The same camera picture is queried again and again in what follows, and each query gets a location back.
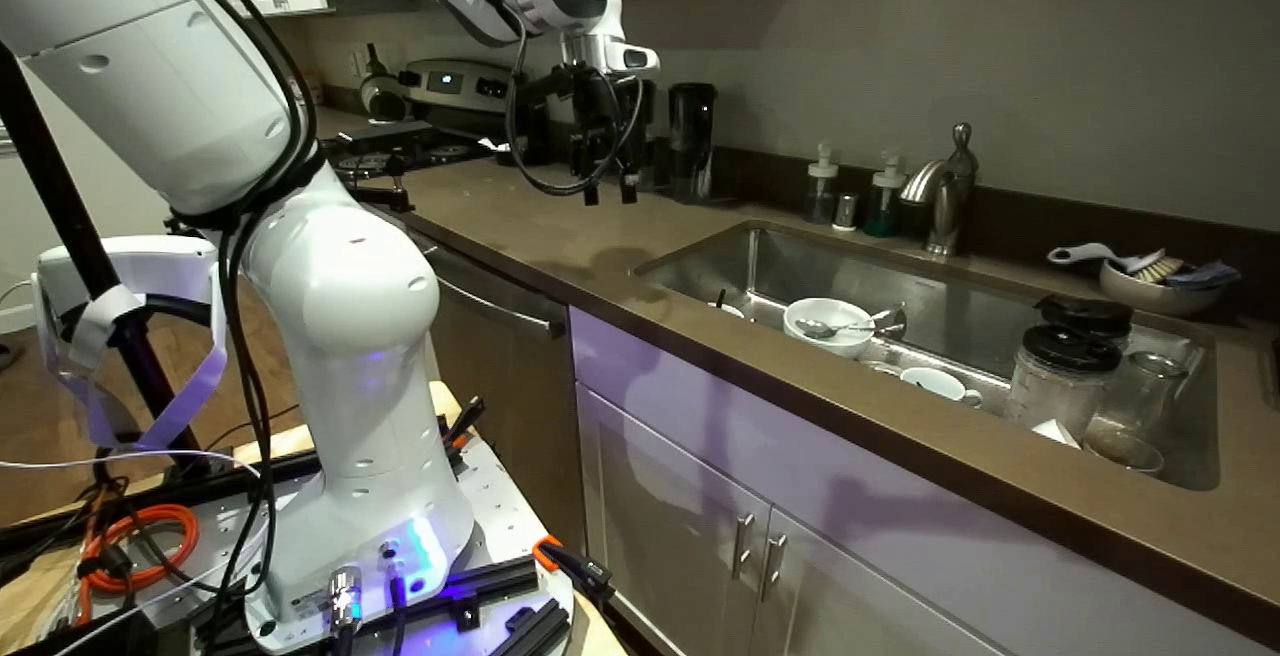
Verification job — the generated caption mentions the white headset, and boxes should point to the white headset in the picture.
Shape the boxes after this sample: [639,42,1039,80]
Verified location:
[30,234,232,453]

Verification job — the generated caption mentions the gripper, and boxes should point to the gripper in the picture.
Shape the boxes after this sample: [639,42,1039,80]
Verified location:
[568,64,643,208]

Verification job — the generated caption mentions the clear soap dispenser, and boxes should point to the clear soap dispenser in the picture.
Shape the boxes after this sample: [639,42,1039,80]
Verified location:
[804,142,840,226]

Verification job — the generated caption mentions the grey bowl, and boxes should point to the grey bowl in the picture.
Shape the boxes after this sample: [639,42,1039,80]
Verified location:
[1099,258,1228,318]

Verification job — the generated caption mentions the steel sink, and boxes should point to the steel sink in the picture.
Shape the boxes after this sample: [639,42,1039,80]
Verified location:
[631,220,1222,493]

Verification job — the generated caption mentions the cabinet door handle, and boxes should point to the cabinet door handle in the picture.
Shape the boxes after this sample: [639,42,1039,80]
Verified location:
[758,532,789,604]
[731,512,757,582]

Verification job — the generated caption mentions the white bowl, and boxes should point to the white bowl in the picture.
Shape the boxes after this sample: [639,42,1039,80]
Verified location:
[782,297,877,360]

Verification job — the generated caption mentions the white dish brush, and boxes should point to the white dish brush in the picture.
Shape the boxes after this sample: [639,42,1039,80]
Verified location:
[1046,242,1187,285]

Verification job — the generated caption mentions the blue cloth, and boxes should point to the blue cloth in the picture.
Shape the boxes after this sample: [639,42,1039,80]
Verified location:
[1164,260,1243,290]

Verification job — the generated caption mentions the clear drinking glass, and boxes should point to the clear drinking glass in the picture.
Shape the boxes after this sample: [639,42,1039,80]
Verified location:
[1083,350,1192,474]

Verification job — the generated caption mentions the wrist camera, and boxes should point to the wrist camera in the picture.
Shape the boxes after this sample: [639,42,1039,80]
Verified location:
[516,68,577,129]

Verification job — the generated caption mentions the white cup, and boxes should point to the white cup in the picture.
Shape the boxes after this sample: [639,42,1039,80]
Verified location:
[899,366,985,408]

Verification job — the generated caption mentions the dishwasher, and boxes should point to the dishwasher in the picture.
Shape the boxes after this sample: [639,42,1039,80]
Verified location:
[408,230,588,549]

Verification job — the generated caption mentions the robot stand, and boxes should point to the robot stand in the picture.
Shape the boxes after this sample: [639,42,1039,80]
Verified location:
[0,380,623,656]

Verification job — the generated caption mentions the metal spoon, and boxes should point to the metal spoon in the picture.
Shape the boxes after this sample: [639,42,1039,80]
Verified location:
[796,310,902,341]

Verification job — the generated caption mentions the black and orange clamp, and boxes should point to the black and orange clamp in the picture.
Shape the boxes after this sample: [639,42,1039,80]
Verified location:
[532,534,617,605]

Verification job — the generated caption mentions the orange cable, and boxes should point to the orange cable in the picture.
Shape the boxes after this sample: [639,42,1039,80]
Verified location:
[74,503,202,625]

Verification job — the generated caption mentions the white cable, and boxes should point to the white cable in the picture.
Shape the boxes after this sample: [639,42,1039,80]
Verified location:
[0,449,263,482]

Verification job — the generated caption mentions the dishwasher handle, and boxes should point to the dishwasher handle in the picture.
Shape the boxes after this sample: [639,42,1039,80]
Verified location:
[434,276,568,339]

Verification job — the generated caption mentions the cabinet door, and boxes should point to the cabinet door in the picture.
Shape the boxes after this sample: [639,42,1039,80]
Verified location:
[748,508,1011,656]
[576,383,773,656]

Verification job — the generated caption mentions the black tumbler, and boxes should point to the black tumbler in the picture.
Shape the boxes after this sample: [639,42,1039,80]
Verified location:
[667,82,718,205]

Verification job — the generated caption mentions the stove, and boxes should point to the stove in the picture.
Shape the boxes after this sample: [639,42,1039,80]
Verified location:
[320,57,523,189]

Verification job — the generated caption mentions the green soap dispenser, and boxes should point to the green soap dispenser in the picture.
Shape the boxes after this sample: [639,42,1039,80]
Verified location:
[864,150,907,239]

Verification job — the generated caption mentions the glass jar with black lid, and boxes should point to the glass jar with black lid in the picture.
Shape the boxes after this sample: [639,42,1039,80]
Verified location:
[1004,323,1124,443]
[1034,293,1135,349]

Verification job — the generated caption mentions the steel tap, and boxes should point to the steel tap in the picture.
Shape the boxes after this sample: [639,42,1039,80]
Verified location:
[899,121,980,258]

